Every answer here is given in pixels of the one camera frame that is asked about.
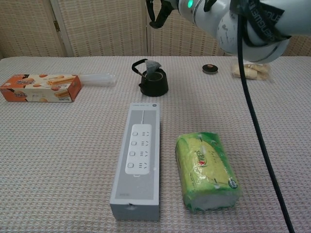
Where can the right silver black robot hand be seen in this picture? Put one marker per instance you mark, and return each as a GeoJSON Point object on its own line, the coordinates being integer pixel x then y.
{"type": "Point", "coordinates": [162, 17]}

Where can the small grey triangular sachet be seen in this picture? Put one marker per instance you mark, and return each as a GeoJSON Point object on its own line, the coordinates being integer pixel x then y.
{"type": "Point", "coordinates": [151, 68]}

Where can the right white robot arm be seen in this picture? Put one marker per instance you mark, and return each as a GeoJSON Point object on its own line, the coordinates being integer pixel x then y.
{"type": "Point", "coordinates": [226, 29]}

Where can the small black round lid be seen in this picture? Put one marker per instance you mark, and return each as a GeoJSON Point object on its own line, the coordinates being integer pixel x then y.
{"type": "Point", "coordinates": [209, 69]}

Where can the black cast iron teapot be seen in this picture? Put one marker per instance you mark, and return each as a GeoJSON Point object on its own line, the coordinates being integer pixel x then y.
{"type": "Point", "coordinates": [155, 88]}

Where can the bagged cookies packet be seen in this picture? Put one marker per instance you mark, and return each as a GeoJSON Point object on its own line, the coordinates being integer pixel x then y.
{"type": "Point", "coordinates": [255, 71]}

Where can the woven folding screen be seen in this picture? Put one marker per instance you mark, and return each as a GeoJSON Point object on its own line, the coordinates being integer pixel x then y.
{"type": "Point", "coordinates": [97, 24]}

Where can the clear plastic tube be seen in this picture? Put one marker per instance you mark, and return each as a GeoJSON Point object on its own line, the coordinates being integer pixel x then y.
{"type": "Point", "coordinates": [97, 79]}

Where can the orange egg roll biscuit box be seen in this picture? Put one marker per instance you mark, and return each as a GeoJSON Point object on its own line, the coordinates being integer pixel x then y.
{"type": "Point", "coordinates": [36, 89]}

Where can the green tissue pack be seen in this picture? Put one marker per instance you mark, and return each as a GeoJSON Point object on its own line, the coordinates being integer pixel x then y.
{"type": "Point", "coordinates": [206, 170]}

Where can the beige woven tablecloth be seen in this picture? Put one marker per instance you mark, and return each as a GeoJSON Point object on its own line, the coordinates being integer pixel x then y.
{"type": "Point", "coordinates": [60, 145]}

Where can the grey power strip box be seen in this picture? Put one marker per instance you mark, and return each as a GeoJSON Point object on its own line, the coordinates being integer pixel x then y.
{"type": "Point", "coordinates": [136, 182]}

